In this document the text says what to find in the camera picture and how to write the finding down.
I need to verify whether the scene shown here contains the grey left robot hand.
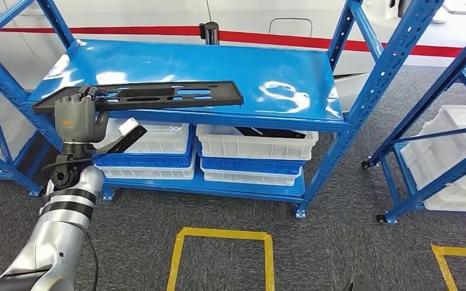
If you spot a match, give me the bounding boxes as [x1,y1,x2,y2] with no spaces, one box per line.
[54,85,110,144]

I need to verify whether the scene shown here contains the black plastic part in crate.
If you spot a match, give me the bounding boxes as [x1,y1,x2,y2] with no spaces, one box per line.
[235,126,307,140]

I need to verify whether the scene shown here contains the white car body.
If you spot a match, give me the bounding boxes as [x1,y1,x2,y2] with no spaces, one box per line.
[0,0,419,114]

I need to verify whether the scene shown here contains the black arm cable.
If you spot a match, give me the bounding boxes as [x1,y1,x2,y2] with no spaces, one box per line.
[86,233,100,291]

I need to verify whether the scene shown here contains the black stanchion post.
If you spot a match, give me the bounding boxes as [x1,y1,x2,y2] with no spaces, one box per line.
[199,21,220,45]

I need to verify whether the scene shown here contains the yellow floor tape square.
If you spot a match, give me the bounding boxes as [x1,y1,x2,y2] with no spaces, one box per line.
[430,244,466,291]
[166,227,276,291]

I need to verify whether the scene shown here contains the blue metal shelf rack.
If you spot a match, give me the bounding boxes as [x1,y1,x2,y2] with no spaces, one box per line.
[0,70,45,198]
[360,18,466,225]
[0,0,445,219]

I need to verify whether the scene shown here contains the red barrier belt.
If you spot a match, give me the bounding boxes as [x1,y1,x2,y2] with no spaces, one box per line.
[0,25,466,60]

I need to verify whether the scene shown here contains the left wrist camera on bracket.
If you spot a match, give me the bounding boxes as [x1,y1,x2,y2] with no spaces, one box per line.
[92,118,148,156]

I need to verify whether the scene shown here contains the black plastic plate bracket part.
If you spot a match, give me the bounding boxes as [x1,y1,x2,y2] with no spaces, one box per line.
[32,81,245,115]

